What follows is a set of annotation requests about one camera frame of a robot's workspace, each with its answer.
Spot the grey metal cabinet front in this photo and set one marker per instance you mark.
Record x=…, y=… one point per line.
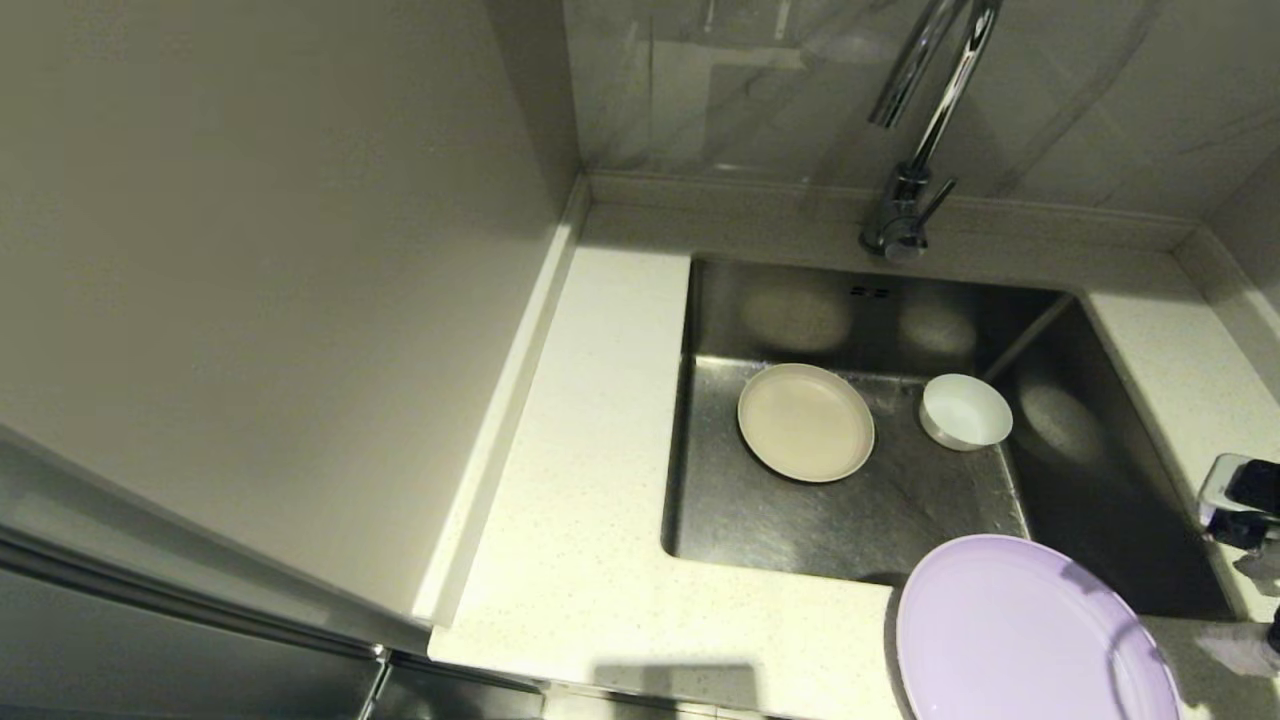
x=150, y=640

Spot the stainless steel sink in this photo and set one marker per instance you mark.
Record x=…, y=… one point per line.
x=800, y=520

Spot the beige round plate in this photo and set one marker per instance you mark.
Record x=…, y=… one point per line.
x=805, y=423

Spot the chrome gooseneck faucet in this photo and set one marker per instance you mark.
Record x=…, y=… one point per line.
x=905, y=215

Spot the lilac round plate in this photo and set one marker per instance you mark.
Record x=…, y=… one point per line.
x=1020, y=640

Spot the small white bowl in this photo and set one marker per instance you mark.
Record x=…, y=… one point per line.
x=968, y=412

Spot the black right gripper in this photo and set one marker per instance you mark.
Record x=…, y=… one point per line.
x=1255, y=530

